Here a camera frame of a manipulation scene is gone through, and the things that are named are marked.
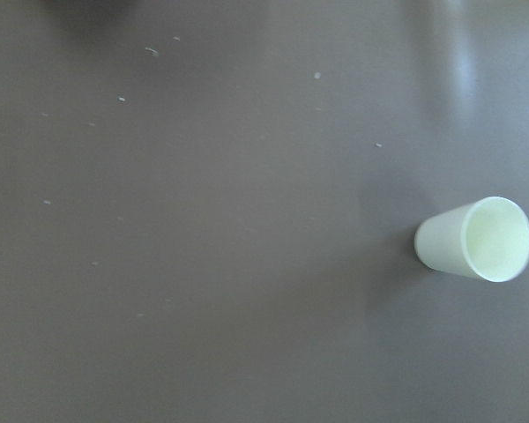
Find cream white cup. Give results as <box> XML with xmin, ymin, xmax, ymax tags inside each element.
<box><xmin>414</xmin><ymin>197</ymin><xmax>529</xmax><ymax>283</ymax></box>

